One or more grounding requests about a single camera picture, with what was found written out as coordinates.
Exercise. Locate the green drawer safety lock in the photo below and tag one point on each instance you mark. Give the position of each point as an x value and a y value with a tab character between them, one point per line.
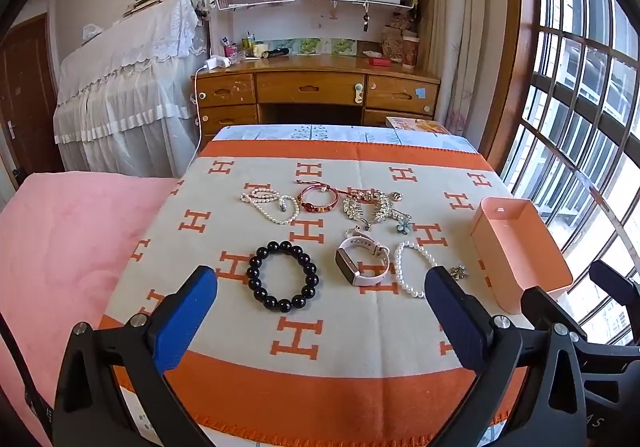
358	92

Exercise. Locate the small red box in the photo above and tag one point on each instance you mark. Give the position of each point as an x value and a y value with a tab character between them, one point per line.
379	61

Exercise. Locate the pale blue patterned sheet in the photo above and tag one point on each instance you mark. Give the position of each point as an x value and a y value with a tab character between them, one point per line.
340	132

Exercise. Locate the black flashlight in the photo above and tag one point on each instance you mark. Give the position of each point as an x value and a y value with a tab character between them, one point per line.
276	53

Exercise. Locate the small silver flower charm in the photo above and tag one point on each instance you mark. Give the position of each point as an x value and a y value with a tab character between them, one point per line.
458	271

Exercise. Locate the pink bedspread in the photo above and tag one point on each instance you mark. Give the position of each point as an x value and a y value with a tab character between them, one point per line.
65	247

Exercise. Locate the white charger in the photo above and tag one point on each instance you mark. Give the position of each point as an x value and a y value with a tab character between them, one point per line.
217	62

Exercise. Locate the green picture strip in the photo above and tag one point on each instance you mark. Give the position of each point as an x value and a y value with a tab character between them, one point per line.
325	46

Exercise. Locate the brown patterned bag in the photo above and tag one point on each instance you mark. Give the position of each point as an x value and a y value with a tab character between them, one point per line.
392	43

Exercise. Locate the pink smartwatch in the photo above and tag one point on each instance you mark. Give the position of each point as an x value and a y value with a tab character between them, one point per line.
345	264

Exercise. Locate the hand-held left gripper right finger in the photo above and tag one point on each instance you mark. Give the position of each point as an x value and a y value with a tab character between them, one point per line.
457	322

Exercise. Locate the pink pen cup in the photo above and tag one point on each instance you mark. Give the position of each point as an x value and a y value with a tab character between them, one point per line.
230	49

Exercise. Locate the pale floral curtain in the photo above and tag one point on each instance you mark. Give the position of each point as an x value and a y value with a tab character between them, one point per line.
462	27

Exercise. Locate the orange picture book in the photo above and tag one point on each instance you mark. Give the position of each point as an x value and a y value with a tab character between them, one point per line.
417	125

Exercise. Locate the red paper cup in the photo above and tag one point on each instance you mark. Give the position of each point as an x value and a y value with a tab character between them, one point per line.
410	51

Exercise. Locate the pink box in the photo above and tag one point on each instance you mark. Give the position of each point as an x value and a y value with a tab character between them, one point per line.
520	247

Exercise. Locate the barred window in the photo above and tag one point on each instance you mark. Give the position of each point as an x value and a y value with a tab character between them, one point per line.
575	77

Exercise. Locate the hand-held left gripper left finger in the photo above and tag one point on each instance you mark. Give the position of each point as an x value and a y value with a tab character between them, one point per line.
185	317

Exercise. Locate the teal flower brooch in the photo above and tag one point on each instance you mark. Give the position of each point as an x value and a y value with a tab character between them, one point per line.
402	227

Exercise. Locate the brown wooden door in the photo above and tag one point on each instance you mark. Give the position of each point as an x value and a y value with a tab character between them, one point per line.
27	102

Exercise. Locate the white lace furniture cover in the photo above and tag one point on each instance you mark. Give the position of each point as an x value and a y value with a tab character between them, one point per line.
125	92

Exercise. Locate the rhinestone hair comb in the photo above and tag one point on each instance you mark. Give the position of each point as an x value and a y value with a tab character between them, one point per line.
357	209

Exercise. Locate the hanging keys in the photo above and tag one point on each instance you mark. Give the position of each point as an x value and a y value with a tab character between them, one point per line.
367	19

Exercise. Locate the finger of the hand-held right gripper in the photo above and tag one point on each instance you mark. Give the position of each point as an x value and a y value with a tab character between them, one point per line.
615	282
547	312

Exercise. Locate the orange and beige blanket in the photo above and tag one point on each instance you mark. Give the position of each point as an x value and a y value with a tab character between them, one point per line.
350	332

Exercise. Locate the wooden desk with drawers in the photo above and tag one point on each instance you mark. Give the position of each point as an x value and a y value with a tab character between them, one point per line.
310	87

